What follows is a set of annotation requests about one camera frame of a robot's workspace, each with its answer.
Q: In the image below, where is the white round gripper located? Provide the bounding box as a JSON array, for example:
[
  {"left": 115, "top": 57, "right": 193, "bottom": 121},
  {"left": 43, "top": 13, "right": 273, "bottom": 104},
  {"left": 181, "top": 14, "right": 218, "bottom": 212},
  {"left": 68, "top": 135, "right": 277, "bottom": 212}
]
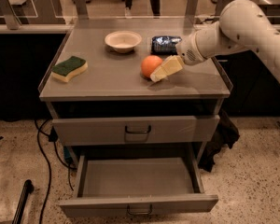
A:
[{"left": 150, "top": 32, "right": 205, "bottom": 82}]

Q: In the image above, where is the orange fruit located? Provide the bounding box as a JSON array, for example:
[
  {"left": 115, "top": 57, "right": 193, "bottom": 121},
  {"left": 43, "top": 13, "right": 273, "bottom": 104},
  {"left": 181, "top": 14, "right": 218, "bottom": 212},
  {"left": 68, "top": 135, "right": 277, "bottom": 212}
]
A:
[{"left": 141, "top": 55, "right": 162, "bottom": 78}]

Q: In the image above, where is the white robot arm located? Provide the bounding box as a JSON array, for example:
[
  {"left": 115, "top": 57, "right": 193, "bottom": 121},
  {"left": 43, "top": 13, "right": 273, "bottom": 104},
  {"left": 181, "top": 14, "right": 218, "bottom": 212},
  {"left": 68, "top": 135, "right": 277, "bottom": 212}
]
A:
[{"left": 150, "top": 0, "right": 280, "bottom": 84}]

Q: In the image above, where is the grey metal drawer cabinet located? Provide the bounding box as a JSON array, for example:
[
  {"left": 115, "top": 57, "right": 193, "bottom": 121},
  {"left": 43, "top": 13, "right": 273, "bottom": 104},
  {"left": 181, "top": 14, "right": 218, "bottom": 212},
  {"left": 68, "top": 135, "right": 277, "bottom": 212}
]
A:
[{"left": 37, "top": 17, "right": 234, "bottom": 218}]

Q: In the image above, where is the closed upper grey drawer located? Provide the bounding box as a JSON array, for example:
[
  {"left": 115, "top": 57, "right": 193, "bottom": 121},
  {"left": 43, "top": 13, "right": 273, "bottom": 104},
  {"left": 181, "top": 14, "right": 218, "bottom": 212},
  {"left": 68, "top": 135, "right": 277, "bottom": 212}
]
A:
[{"left": 52, "top": 115, "right": 219, "bottom": 146}]

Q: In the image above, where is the open lower grey drawer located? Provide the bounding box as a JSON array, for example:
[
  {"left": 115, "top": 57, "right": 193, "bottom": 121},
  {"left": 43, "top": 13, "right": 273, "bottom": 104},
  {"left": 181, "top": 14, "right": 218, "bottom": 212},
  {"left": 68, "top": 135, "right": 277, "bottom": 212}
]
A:
[{"left": 60, "top": 156, "right": 218, "bottom": 217}]

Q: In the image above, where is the blue crumpled chip bag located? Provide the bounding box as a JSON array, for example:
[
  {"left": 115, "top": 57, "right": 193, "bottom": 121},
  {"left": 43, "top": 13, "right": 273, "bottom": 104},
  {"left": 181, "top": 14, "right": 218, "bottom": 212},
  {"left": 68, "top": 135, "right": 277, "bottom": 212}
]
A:
[{"left": 151, "top": 35, "right": 182, "bottom": 55}]

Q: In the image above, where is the white paper bowl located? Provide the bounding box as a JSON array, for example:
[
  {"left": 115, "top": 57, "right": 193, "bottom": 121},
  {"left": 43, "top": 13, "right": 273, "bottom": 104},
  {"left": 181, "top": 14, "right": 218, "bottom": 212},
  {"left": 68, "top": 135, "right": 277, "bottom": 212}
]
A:
[{"left": 105, "top": 31, "right": 142, "bottom": 54}]

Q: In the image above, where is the dark cloth behind cabinet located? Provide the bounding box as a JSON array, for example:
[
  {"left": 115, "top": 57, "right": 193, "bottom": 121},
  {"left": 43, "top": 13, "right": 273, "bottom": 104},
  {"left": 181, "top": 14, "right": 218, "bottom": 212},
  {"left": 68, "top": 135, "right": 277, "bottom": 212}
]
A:
[{"left": 199, "top": 109, "right": 240, "bottom": 172}]

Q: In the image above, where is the green and yellow sponge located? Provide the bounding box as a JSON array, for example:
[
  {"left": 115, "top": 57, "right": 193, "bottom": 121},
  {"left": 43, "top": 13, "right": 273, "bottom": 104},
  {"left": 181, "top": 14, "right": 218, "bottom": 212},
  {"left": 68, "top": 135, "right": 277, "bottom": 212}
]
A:
[{"left": 51, "top": 56, "right": 88, "bottom": 83}]

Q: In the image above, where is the clear acrylic barrier panel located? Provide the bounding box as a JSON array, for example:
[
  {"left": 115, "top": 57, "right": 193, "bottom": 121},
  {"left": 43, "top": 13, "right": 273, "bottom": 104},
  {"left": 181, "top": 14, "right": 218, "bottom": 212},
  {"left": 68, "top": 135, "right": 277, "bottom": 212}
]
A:
[{"left": 0, "top": 0, "right": 280, "bottom": 31}]

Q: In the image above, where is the black rod on floor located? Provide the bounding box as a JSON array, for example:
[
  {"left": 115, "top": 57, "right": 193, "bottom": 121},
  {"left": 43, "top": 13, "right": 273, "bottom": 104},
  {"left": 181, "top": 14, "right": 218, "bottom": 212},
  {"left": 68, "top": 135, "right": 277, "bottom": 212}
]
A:
[{"left": 11, "top": 179, "right": 34, "bottom": 224}]

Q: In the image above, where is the black floor cable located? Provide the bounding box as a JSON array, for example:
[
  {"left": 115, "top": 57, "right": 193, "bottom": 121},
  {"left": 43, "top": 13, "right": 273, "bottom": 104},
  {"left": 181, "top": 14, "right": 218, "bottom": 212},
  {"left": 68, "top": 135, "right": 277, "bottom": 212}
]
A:
[{"left": 34, "top": 119, "right": 77, "bottom": 224}]

